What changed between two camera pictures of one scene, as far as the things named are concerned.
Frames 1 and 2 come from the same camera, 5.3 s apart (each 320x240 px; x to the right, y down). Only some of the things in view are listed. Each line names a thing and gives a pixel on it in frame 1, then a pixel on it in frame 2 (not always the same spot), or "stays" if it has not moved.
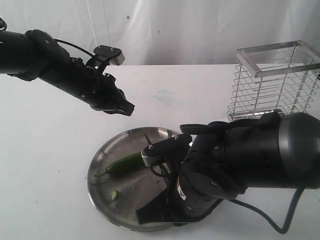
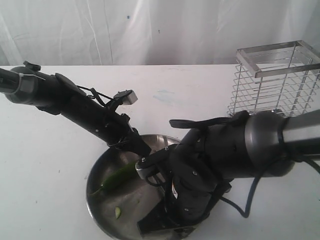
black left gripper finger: (124, 107) → (139, 146)
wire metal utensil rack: (283, 76) stays
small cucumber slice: (114, 195) → (117, 212)
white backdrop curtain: (168, 32) stays
